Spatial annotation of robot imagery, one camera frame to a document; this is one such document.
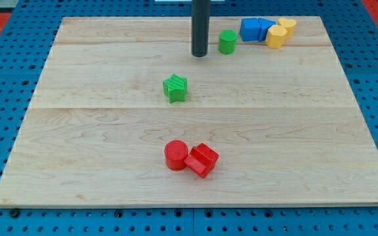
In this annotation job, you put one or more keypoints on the green star block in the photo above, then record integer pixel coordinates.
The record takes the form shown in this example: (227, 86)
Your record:
(175, 88)

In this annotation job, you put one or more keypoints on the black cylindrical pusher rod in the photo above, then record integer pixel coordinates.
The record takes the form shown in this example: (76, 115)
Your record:
(200, 27)

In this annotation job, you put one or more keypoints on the blue cube block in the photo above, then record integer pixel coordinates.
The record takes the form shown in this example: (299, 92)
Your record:
(249, 29)

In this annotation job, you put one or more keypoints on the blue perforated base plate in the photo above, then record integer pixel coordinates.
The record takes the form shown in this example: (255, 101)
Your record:
(25, 43)

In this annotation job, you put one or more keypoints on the blue wedge block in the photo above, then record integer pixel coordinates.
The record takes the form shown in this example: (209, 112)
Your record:
(264, 25)

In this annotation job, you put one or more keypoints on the yellow hexagon block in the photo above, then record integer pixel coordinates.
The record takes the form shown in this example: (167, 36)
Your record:
(276, 36)

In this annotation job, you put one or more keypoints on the red cylinder block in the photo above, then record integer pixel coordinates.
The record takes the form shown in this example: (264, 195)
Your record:
(175, 152)

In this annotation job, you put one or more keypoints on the green cylinder block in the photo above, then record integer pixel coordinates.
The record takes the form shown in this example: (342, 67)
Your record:
(227, 41)

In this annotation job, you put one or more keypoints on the light wooden board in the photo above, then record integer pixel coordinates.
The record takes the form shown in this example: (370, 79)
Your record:
(285, 123)

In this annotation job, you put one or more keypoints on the red stepped block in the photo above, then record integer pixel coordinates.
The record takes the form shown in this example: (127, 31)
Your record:
(201, 159)

